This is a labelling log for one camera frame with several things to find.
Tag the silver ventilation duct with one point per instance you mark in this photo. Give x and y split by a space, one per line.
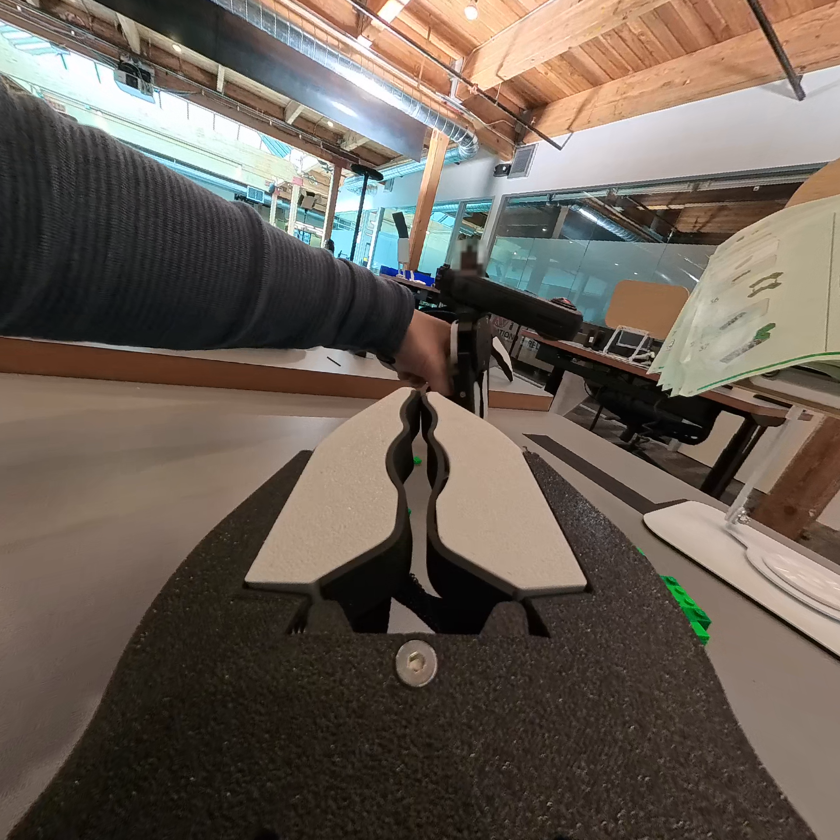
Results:
407 105

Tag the grey table with wooden edge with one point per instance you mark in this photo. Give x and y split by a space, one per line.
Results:
197 377

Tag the person's left forearm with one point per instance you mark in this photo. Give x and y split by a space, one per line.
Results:
164 249

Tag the slim wooden post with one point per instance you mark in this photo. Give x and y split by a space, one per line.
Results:
426 197

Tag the green brick model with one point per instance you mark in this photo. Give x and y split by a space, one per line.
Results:
689 610

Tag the black ceiling duct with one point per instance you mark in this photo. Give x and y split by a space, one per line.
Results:
262 65

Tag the white book stand tan board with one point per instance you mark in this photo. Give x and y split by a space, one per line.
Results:
709 544
646 305

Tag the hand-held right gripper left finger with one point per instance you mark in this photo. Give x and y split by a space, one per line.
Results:
334 512

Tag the black metal ceiling rod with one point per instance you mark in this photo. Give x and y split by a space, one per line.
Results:
778 49

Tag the ceiling heater unit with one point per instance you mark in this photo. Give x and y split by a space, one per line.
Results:
134 80

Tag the black tape strip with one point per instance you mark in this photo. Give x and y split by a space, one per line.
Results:
590 469

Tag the grey desk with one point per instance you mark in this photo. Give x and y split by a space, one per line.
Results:
131 492

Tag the black office chair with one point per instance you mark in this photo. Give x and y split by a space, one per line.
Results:
656 410

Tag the person's left hand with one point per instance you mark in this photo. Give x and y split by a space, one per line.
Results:
423 351

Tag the black and white gripper device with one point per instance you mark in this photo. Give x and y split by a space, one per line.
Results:
502 358

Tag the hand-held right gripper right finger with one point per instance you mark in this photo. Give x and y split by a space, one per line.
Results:
499 518

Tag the wall air vent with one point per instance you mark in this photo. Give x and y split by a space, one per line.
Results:
522 161

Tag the green brick instruction booklet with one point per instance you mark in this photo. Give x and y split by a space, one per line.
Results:
754 308

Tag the wooden desk black legs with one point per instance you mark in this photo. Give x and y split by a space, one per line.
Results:
656 371

